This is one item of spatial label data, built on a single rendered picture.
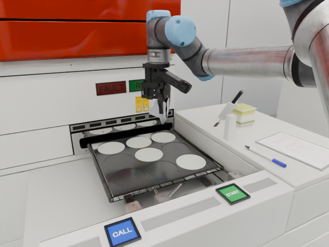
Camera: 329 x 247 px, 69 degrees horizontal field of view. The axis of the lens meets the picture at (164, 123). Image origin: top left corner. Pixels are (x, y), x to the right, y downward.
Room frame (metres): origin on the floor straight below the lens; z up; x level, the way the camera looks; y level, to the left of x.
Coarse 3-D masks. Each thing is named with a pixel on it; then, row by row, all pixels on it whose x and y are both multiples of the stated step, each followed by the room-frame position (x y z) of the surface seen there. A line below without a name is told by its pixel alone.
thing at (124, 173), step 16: (96, 144) 0.83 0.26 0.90; (160, 144) 0.83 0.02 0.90; (176, 144) 0.83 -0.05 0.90; (112, 160) 0.71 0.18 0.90; (128, 160) 0.71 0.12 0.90; (160, 160) 0.71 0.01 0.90; (208, 160) 0.71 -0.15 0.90; (112, 176) 0.61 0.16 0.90; (128, 176) 0.61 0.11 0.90; (144, 176) 0.61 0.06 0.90; (160, 176) 0.61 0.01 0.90; (176, 176) 0.61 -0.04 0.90; (112, 192) 0.54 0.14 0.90; (128, 192) 0.54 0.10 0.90
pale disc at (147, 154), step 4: (144, 148) 0.79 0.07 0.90; (148, 148) 0.79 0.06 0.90; (152, 148) 0.79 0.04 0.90; (156, 148) 0.79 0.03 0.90; (136, 152) 0.76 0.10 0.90; (140, 152) 0.76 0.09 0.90; (144, 152) 0.76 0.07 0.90; (148, 152) 0.76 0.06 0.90; (152, 152) 0.76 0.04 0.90; (156, 152) 0.76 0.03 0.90; (160, 152) 0.76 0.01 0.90; (136, 156) 0.73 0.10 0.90; (140, 156) 0.73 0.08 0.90; (144, 156) 0.73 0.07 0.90; (148, 156) 0.73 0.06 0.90; (152, 156) 0.73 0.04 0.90; (156, 156) 0.73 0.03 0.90; (160, 156) 0.73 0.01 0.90; (144, 160) 0.71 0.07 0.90; (148, 160) 0.71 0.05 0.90; (152, 160) 0.71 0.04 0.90
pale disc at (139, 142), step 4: (128, 140) 0.87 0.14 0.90; (132, 140) 0.87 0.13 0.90; (136, 140) 0.87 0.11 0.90; (140, 140) 0.87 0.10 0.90; (144, 140) 0.87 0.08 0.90; (148, 140) 0.87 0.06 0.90; (128, 144) 0.83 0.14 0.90; (132, 144) 0.83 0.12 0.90; (136, 144) 0.83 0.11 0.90; (140, 144) 0.83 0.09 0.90; (144, 144) 0.83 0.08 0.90; (148, 144) 0.83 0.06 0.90
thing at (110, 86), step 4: (96, 84) 0.89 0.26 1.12; (100, 84) 0.90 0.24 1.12; (104, 84) 0.90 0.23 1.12; (108, 84) 0.91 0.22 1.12; (112, 84) 0.92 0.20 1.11; (116, 84) 0.92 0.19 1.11; (120, 84) 0.93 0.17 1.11; (124, 84) 0.94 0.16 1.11; (100, 88) 0.90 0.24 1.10; (104, 88) 0.90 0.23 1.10; (108, 88) 0.91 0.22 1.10; (112, 88) 0.92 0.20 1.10; (116, 88) 0.92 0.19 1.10; (120, 88) 0.93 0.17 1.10; (124, 88) 0.94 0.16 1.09; (100, 92) 0.90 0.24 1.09; (104, 92) 0.90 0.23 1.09; (108, 92) 0.91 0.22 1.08; (112, 92) 0.92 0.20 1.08; (116, 92) 0.92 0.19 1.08
